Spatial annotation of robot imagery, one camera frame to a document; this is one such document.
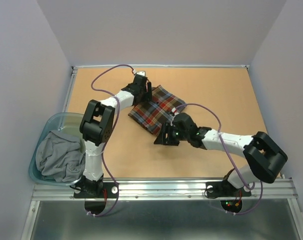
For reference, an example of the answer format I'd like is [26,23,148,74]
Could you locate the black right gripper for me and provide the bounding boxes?
[154,121,190,145]

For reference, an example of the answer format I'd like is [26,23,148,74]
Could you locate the red blue plaid flannel shirt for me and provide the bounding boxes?
[128,85,186,136]

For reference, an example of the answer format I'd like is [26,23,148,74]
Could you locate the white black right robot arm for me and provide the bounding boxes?
[153,113,288,199]

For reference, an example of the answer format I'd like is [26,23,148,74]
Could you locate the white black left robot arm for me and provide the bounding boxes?
[74,71,152,199]

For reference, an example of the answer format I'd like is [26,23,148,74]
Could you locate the grey crumpled shirt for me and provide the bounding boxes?
[35,130,85,183]

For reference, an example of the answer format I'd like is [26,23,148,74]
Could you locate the clear blue plastic bin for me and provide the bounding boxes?
[28,112,85,186]

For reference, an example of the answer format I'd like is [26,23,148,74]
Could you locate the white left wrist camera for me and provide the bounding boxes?
[132,69,147,77]

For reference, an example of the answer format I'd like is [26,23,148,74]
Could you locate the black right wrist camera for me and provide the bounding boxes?
[172,112,198,132]

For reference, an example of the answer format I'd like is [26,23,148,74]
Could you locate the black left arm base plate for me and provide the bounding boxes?
[71,182,118,200]

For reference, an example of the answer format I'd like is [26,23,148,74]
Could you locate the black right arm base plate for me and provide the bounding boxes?
[205,180,252,199]

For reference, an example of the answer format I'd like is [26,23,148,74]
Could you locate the aluminium back table rail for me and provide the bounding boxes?
[72,64,250,69]

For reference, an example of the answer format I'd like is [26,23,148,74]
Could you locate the aluminium table rail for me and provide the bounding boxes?
[72,64,250,69]
[31,178,298,201]

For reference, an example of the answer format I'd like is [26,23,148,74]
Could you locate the aluminium front table rail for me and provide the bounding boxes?
[31,178,298,201]

